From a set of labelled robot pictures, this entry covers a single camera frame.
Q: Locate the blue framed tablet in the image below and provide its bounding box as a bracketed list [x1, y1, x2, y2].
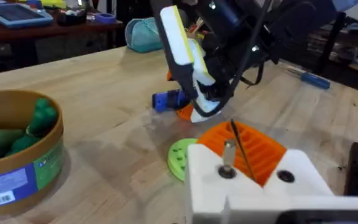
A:
[0, 2, 55, 29]

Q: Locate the brown tub with green toys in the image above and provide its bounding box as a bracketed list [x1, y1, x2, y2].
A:
[0, 89, 65, 217]

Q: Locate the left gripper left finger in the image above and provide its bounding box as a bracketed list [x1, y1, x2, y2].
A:
[185, 143, 264, 224]

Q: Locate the blue electric screwdriver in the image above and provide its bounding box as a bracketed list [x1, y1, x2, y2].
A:
[152, 89, 193, 112]

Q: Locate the thin black cable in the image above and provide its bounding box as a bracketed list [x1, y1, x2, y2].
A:
[229, 119, 257, 182]

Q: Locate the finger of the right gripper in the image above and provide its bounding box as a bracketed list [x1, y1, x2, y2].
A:
[159, 5, 199, 102]
[175, 39, 223, 124]

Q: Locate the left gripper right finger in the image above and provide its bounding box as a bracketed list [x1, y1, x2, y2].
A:
[197, 121, 334, 197]

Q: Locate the teal soft pouch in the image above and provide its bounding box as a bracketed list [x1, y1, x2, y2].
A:
[124, 17, 165, 54]

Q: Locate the green disc with holes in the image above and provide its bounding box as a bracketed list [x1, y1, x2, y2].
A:
[167, 138, 199, 182]

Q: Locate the dark wooden desk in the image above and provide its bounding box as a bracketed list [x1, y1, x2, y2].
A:
[0, 17, 124, 68]

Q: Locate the blue handled screwdriver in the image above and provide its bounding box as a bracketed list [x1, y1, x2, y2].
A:
[286, 68, 331, 91]

